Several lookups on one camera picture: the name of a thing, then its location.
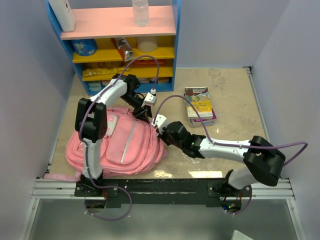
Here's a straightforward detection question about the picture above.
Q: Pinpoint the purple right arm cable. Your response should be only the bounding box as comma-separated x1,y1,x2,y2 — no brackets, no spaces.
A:
154,94,309,216

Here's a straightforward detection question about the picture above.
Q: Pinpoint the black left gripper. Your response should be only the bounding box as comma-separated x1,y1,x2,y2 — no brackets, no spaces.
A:
120,92,152,124

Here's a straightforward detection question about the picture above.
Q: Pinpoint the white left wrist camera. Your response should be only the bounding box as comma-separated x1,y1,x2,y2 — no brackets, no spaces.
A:
142,88,157,107

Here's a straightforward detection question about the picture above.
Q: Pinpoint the white paper corner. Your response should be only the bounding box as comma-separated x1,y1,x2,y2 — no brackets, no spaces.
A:
231,230,253,240

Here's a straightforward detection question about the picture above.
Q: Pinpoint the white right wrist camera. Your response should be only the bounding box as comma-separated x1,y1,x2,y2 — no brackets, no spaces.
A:
151,114,169,131

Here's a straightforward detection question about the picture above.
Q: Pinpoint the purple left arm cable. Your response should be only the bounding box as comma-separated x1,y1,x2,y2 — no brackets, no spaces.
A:
78,54,161,221

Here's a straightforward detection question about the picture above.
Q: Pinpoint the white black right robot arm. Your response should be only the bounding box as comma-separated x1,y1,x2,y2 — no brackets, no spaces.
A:
155,121,286,197

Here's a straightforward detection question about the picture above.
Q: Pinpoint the blue snack canister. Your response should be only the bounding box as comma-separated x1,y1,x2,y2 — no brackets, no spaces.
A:
70,39,98,57

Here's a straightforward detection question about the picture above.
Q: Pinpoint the pink student backpack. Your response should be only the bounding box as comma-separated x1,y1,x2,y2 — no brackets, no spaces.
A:
43,105,169,181

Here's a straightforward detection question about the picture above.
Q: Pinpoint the pale green tissue pack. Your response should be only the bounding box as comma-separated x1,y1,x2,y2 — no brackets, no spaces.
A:
87,81,102,92

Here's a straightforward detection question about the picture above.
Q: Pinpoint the orange flat box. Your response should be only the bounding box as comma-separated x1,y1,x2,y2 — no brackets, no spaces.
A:
133,59,166,67

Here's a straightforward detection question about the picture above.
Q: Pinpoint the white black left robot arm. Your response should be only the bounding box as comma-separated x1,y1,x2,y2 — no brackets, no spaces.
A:
75,73,152,196

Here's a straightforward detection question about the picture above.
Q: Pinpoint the white rectangular device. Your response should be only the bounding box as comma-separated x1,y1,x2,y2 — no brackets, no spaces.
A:
48,0,76,32

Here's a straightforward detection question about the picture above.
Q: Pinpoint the clear plastic water bottle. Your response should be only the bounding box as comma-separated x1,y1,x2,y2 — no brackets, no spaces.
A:
132,0,150,27

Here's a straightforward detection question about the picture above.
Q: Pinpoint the illustrated children's book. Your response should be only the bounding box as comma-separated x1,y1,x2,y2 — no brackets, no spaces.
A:
184,86,214,120

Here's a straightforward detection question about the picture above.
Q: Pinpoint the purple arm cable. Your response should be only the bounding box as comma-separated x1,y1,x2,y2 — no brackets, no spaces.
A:
78,54,161,221
154,94,309,216

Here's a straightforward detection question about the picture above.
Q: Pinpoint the yellow snack packet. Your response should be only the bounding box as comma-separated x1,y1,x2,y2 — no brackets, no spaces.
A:
83,67,125,78

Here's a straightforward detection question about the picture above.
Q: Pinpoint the red yellow snack box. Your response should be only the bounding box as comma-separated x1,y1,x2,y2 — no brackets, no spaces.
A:
96,62,107,68

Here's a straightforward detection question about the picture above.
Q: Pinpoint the blue shelf with coloured boards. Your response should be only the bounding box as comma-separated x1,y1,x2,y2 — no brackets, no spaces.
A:
45,0,181,95

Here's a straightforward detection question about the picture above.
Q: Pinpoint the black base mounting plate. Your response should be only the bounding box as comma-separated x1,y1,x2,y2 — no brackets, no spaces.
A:
74,178,252,212

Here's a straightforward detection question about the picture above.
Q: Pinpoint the orange silver snack bag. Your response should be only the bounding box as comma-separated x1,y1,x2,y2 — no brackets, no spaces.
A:
111,37,134,62

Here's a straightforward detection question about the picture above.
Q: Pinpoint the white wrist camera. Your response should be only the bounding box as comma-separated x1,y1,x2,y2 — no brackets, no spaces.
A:
142,88,157,107
151,114,169,131

